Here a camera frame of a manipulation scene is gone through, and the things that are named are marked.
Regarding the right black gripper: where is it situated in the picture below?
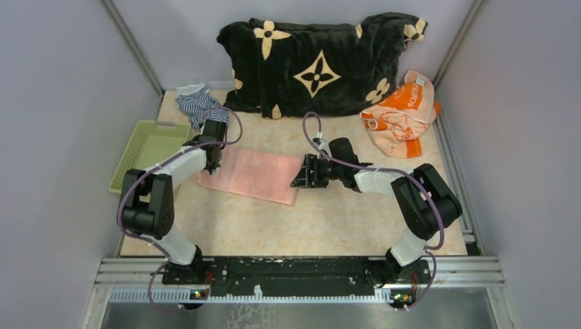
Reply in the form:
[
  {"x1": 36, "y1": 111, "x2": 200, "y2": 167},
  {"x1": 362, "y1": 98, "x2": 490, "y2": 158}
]
[{"x1": 290, "y1": 154, "x2": 343, "y2": 188}]

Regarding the pink towel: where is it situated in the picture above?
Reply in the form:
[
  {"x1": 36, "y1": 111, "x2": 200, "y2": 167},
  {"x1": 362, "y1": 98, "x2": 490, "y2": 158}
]
[{"x1": 193, "y1": 146, "x2": 303, "y2": 206}]

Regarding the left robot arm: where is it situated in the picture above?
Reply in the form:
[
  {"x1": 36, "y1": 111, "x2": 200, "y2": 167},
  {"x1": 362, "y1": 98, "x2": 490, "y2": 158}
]
[{"x1": 117, "y1": 119, "x2": 227, "y2": 284}]

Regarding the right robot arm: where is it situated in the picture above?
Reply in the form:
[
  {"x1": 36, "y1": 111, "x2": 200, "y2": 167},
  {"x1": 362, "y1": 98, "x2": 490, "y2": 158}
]
[{"x1": 290, "y1": 138, "x2": 462, "y2": 283}]

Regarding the blue striped cloth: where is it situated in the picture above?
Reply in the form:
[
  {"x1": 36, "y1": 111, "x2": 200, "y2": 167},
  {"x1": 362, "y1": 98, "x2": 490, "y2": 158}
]
[{"x1": 175, "y1": 83, "x2": 230, "y2": 131}]

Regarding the green plastic basket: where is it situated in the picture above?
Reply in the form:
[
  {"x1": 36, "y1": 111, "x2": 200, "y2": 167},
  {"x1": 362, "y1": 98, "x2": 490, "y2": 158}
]
[{"x1": 108, "y1": 120, "x2": 194, "y2": 194}]

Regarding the orange white towel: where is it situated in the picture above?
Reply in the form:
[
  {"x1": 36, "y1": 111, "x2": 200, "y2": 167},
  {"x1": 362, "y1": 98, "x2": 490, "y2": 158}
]
[{"x1": 359, "y1": 71, "x2": 442, "y2": 158}]

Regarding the black floral pillow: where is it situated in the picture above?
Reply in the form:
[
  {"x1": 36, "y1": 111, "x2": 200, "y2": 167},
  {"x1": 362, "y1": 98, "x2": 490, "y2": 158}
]
[{"x1": 217, "y1": 12, "x2": 428, "y2": 119}]

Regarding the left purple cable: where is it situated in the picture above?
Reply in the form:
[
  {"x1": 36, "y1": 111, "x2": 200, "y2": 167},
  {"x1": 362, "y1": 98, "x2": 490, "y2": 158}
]
[{"x1": 116, "y1": 106, "x2": 244, "y2": 314}]

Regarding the purple cable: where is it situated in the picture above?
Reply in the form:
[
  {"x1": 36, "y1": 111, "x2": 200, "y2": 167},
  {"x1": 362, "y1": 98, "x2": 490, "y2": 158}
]
[
  {"x1": 302, "y1": 111, "x2": 447, "y2": 311},
  {"x1": 116, "y1": 106, "x2": 244, "y2": 314}
]

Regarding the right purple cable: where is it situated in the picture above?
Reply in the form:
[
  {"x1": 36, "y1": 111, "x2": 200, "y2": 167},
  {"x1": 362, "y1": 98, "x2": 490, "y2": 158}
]
[{"x1": 302, "y1": 111, "x2": 447, "y2": 311}]

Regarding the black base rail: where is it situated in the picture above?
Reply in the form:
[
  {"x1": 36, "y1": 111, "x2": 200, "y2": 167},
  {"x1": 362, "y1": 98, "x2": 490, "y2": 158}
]
[{"x1": 162, "y1": 256, "x2": 430, "y2": 299}]

